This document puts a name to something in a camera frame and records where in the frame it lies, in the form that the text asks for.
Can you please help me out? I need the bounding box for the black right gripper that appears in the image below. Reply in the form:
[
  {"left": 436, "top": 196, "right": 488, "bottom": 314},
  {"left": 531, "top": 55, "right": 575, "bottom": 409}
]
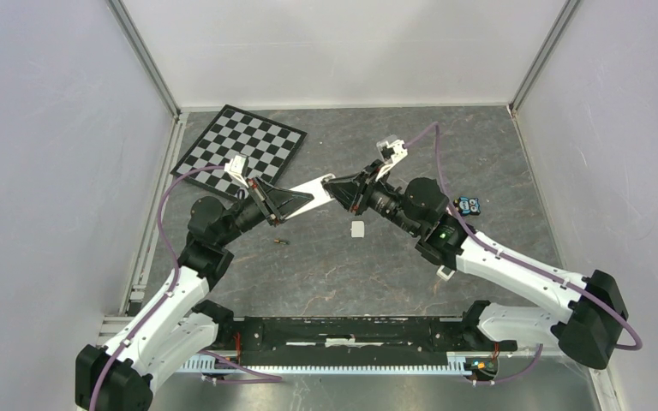
[{"left": 324, "top": 159, "right": 421, "bottom": 237}]

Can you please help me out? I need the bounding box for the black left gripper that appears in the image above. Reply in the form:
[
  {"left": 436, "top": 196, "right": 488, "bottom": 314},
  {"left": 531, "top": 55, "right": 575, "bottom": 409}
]
[{"left": 217, "top": 175, "right": 314, "bottom": 247}]

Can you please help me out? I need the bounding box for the white remote with dark buttons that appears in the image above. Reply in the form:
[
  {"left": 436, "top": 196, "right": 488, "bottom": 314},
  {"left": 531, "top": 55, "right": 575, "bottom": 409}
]
[{"left": 286, "top": 173, "right": 336, "bottom": 219}]

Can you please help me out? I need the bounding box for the white battery cover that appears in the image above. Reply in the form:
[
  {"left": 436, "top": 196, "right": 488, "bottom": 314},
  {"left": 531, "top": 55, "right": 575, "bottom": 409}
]
[{"left": 350, "top": 221, "right": 365, "bottom": 238}]

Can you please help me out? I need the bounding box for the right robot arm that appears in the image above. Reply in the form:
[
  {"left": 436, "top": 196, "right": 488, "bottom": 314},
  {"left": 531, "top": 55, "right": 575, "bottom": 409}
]
[{"left": 322, "top": 162, "right": 628, "bottom": 369}]

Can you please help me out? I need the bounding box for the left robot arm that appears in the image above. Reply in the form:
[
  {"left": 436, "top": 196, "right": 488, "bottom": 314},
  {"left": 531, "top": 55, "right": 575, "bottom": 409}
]
[{"left": 75, "top": 177, "right": 331, "bottom": 410}]

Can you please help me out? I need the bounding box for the white slim remote control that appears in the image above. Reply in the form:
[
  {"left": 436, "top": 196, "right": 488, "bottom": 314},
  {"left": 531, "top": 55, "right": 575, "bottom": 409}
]
[{"left": 436, "top": 265, "right": 456, "bottom": 282}]

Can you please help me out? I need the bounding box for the black white chessboard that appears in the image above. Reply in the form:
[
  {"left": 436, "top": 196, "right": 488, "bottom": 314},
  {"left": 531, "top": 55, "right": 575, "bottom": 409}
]
[{"left": 170, "top": 104, "right": 308, "bottom": 200}]

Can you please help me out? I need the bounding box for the blue owl figurine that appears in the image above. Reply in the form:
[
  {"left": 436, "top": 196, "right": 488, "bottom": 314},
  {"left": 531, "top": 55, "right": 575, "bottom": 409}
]
[{"left": 453, "top": 196, "right": 482, "bottom": 217}]

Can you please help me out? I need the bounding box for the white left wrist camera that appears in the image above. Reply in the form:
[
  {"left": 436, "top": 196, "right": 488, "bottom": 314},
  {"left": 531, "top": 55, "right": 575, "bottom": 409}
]
[{"left": 224, "top": 154, "right": 248, "bottom": 188}]

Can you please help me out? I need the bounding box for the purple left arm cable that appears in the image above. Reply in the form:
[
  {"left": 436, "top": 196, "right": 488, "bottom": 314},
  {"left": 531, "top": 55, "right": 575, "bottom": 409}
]
[{"left": 87, "top": 164, "right": 228, "bottom": 411}]

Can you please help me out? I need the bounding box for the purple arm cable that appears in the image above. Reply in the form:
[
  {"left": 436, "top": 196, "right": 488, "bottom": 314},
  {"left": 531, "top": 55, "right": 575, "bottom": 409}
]
[
  {"left": 405, "top": 122, "right": 643, "bottom": 352},
  {"left": 87, "top": 164, "right": 228, "bottom": 411}
]

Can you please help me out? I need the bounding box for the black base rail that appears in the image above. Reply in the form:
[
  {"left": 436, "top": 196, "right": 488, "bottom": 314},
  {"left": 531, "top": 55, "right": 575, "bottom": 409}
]
[{"left": 209, "top": 316, "right": 518, "bottom": 366}]

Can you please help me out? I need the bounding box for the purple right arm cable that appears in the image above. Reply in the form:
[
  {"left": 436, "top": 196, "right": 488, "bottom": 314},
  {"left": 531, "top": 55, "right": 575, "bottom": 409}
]
[{"left": 405, "top": 122, "right": 643, "bottom": 352}]

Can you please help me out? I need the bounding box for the white cable duct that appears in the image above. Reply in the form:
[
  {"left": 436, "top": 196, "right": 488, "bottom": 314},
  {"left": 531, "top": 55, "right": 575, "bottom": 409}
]
[{"left": 175, "top": 354, "right": 498, "bottom": 377}]

